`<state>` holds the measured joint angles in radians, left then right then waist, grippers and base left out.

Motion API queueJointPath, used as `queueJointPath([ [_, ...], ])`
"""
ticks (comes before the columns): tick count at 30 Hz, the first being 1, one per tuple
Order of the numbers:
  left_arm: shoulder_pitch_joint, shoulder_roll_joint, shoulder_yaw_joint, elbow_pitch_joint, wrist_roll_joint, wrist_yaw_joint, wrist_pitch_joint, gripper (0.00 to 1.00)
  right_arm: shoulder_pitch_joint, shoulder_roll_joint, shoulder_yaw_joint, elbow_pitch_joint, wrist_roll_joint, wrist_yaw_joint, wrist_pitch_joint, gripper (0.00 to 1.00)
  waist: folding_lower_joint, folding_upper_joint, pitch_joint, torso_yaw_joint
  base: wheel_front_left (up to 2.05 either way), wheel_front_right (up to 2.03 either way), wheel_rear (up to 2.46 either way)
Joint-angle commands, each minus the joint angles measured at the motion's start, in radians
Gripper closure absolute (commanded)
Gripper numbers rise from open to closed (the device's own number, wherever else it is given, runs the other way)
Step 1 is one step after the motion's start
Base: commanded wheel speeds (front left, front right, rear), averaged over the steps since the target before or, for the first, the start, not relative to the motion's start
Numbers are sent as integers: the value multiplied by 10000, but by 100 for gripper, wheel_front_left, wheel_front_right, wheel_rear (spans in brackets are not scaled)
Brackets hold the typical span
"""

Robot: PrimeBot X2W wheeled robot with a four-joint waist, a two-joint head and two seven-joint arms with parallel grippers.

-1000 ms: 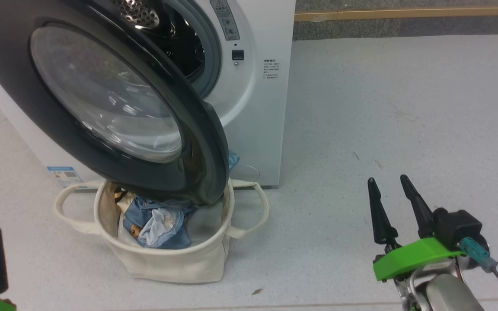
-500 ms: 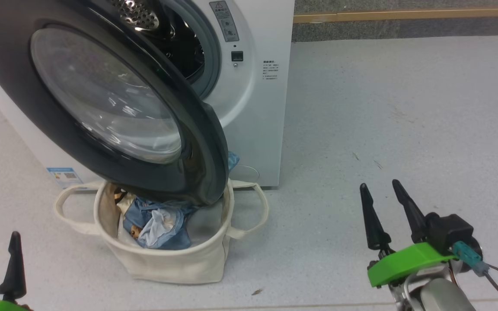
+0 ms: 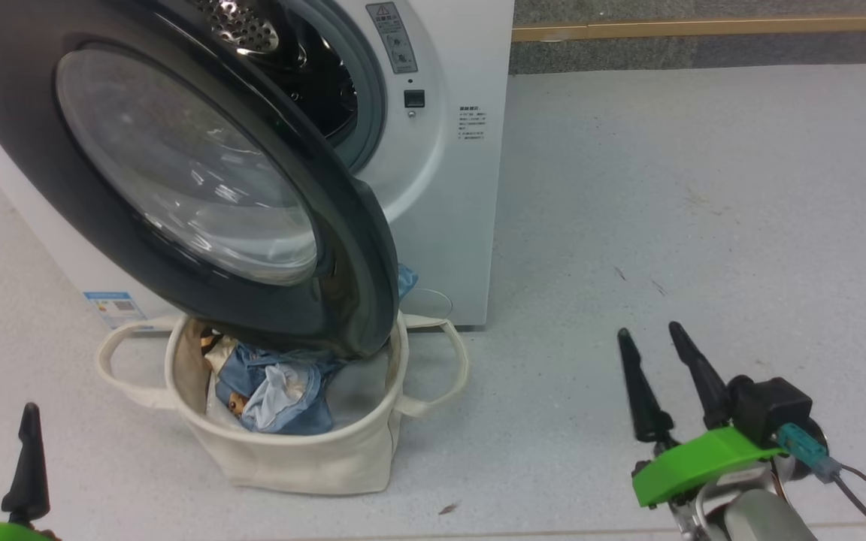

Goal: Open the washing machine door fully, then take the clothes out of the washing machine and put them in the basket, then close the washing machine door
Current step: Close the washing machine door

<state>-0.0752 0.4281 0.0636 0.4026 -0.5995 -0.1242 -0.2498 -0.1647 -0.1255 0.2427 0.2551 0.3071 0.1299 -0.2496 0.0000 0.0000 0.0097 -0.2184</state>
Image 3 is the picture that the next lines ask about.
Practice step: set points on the grey warning label sticker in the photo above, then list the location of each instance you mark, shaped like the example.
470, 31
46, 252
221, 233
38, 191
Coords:
395, 41

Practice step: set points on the blue printed clothing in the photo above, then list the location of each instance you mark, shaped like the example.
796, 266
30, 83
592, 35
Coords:
283, 398

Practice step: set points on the black door latch socket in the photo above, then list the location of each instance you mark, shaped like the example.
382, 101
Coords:
414, 98

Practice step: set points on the blue energy label sticker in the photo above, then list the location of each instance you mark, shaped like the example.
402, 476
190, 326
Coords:
116, 309

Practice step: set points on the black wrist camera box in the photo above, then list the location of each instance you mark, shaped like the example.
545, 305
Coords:
767, 406

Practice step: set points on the cream canvas laundry basket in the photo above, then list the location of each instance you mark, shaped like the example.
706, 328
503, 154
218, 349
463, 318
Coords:
313, 458

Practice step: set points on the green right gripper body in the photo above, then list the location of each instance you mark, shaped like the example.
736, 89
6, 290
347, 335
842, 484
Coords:
696, 462

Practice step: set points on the white front-load washing machine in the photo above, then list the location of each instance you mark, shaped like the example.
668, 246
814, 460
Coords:
470, 225

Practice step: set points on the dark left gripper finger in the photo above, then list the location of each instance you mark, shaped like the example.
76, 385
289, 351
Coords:
27, 473

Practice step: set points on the washing machine door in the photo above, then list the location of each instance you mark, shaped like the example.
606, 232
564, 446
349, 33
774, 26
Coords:
27, 135

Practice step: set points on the round white filter cover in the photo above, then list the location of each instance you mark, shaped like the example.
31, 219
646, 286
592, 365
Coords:
429, 303

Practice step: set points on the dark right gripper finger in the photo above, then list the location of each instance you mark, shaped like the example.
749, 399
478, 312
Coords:
645, 398
704, 383

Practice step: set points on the small black text sticker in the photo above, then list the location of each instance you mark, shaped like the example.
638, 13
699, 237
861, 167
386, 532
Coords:
472, 123

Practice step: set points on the stainless steel washing machine drum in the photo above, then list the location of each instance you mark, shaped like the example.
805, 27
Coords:
320, 83

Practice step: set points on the wooden baseboard strip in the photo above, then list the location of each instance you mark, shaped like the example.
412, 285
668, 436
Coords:
704, 28

